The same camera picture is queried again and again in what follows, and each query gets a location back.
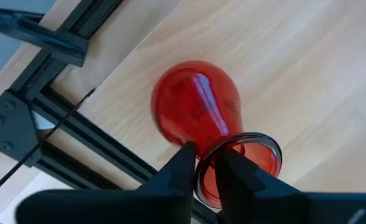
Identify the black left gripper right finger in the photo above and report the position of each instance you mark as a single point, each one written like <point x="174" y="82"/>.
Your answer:
<point x="279" y="208"/>

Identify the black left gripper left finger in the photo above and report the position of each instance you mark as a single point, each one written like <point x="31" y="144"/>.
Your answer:
<point x="123" y="205"/>

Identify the red smooth bulbous vase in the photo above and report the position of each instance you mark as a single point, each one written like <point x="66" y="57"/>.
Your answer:
<point x="195" y="102"/>

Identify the black table frame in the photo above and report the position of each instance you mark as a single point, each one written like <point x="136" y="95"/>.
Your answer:
<point x="8" y="130"/>

